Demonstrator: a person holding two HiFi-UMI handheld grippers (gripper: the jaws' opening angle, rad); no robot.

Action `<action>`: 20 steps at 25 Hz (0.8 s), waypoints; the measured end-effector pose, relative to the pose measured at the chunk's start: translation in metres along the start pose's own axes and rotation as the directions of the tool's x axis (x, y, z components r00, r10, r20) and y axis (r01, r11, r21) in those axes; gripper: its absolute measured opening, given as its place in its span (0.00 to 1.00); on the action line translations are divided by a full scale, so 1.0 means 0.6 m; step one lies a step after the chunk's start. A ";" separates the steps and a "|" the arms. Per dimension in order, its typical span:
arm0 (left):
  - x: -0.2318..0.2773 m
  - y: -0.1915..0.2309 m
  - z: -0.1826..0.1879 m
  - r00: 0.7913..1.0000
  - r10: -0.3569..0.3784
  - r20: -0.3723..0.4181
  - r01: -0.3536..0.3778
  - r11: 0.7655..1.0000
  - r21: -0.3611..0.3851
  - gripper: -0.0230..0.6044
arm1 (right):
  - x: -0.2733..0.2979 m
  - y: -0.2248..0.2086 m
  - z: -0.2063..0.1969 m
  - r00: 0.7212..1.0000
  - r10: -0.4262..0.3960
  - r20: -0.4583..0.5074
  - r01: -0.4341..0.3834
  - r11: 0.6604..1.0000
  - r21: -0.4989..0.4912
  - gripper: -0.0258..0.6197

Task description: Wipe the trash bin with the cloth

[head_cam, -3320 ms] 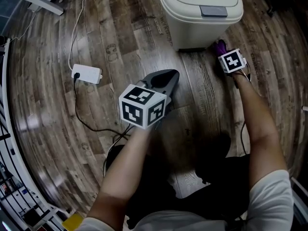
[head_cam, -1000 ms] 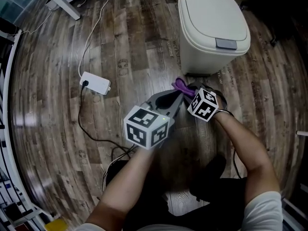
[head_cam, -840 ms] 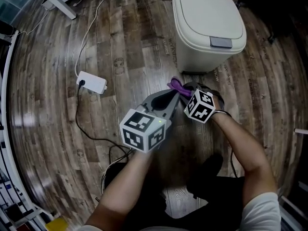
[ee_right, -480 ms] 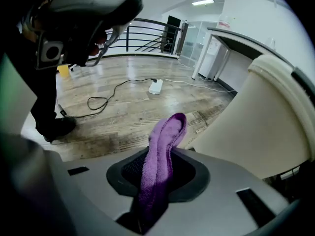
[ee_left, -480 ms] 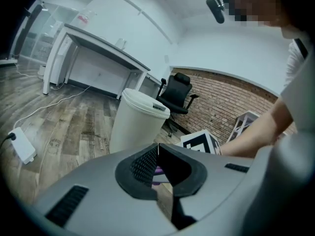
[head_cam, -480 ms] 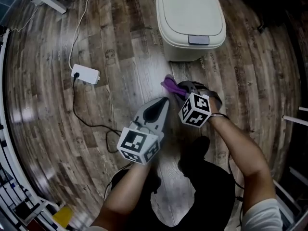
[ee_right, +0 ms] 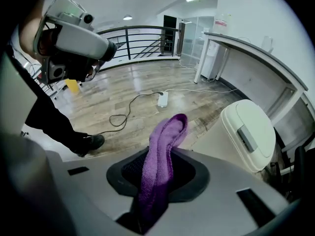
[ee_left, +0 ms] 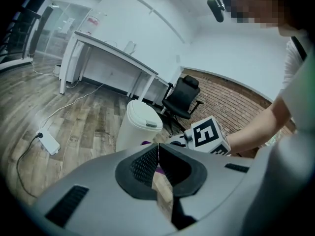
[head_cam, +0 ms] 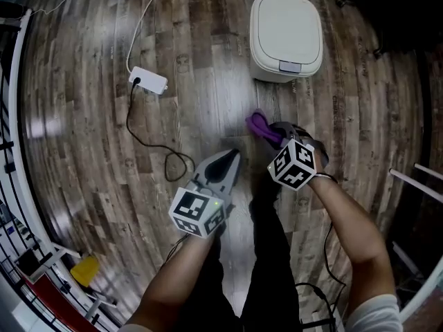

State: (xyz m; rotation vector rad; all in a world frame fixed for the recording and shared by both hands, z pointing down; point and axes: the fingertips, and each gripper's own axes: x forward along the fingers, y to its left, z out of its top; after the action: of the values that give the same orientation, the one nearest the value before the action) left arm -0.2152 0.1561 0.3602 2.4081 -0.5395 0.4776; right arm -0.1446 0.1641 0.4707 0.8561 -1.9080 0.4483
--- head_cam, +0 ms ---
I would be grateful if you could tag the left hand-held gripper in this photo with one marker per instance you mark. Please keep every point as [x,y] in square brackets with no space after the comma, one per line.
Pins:
[197,209]

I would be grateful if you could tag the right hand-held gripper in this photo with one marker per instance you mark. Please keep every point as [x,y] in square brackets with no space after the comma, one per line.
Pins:
[292,166]

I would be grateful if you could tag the purple cloth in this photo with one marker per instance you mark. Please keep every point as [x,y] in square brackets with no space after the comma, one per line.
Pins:
[257,123]

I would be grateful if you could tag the white trash bin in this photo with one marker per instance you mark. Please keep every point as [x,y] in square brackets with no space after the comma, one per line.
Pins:
[284,26]

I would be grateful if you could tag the person's right forearm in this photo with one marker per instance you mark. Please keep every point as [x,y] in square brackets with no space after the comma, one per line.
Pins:
[349,227]

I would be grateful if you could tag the person's left forearm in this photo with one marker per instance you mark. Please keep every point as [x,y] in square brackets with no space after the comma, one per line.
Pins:
[180,275]

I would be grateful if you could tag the person's right hand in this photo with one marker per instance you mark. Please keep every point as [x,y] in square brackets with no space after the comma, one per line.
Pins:
[316,149]

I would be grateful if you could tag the person's black trousers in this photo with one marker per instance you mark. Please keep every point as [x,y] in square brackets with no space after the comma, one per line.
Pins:
[270,254]

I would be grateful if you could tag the white power strip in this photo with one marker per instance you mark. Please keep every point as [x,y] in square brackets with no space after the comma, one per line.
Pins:
[149,80]

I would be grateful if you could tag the white metal rack rods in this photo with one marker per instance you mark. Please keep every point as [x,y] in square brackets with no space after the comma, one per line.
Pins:
[415,182]

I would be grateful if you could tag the yellow plastic container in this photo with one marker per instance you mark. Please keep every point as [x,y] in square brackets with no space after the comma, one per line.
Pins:
[84,271]

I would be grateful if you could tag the person's white sleeve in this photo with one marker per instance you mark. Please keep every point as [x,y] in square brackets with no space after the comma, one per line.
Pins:
[375,315]

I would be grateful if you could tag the red panel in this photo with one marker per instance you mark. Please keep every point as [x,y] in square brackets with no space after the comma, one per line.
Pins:
[52,303]

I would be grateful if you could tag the white metal bracket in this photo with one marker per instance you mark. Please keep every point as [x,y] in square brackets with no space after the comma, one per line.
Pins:
[52,258]

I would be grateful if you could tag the white curved frame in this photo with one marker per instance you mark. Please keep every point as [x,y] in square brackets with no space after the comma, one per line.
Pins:
[15,116]

